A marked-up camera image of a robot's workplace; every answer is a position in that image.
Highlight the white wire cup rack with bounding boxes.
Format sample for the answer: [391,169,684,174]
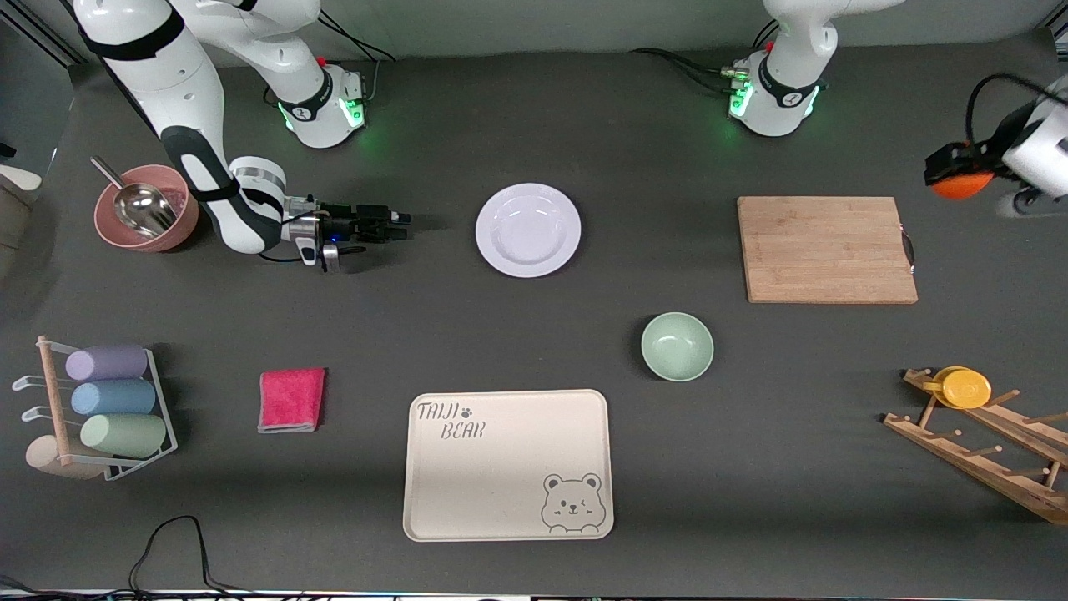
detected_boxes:
[12,335,179,482]

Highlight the pink bowl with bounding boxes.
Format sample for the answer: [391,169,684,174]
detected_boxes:
[93,164,201,254]

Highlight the light green bowl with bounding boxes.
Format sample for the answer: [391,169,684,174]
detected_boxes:
[640,311,716,383]

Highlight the blue cup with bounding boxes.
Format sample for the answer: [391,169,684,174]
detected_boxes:
[70,379,157,417]

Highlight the orange fruit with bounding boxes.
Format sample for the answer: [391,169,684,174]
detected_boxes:
[929,164,996,201]

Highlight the black arm base cables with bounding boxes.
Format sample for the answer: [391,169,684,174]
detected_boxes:
[629,17,782,94]
[264,15,398,108]

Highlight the metal scoop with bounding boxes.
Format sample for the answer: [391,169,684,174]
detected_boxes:
[90,155,179,237]

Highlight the wooden cutting board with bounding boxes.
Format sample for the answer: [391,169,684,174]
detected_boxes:
[737,196,919,305]

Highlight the black left arm base cables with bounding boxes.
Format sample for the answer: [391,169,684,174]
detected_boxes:
[629,17,782,94]

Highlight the beige rounded object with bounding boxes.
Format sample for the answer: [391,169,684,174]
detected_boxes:
[0,164,43,194]

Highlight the cream tray with bear print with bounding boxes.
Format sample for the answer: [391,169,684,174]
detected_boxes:
[402,388,615,543]

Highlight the beige cup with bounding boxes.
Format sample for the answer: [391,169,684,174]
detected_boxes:
[25,435,107,481]

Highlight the white round plate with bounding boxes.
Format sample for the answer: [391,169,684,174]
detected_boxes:
[475,183,582,279]

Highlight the yellow cup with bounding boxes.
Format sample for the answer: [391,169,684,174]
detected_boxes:
[922,366,993,410]

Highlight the green cup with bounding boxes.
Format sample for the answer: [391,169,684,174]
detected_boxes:
[80,413,168,459]

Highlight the thin black table cable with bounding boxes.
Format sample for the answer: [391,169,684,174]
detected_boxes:
[0,514,335,601]

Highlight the wooden peg drying rack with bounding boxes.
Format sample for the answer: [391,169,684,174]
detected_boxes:
[883,367,1068,526]

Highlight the black right arm base cables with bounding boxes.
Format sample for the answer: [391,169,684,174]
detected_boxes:
[264,15,398,108]

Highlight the pink folded cloth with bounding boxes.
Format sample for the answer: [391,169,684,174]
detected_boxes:
[257,367,327,434]

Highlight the purple cup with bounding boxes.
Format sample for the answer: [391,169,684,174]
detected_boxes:
[65,343,149,382]

